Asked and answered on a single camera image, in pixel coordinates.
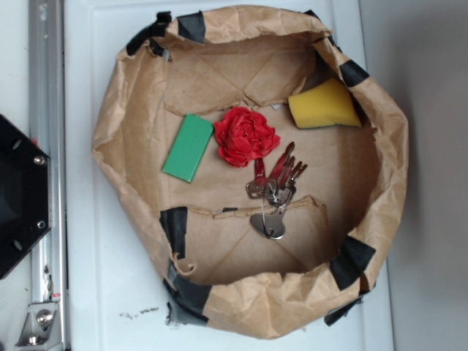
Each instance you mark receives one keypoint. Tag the green rectangular block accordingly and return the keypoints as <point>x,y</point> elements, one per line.
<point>188,148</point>

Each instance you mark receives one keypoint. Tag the yellow sponge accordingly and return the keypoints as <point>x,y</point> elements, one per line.
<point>328,104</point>

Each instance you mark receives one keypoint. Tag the red crumpled paper flower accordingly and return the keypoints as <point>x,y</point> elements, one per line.
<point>244,135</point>

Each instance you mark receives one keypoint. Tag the metal corner bracket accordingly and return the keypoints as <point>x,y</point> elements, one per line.
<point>41,329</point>

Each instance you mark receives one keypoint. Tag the aluminium rail profile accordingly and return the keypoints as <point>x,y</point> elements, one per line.
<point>49,280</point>

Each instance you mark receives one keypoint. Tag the silver keys bunch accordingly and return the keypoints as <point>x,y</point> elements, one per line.
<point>275,191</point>

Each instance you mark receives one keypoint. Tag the brown paper bag bin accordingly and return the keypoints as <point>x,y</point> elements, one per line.
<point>340,226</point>

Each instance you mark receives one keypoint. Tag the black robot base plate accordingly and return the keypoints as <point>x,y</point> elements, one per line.
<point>25,215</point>

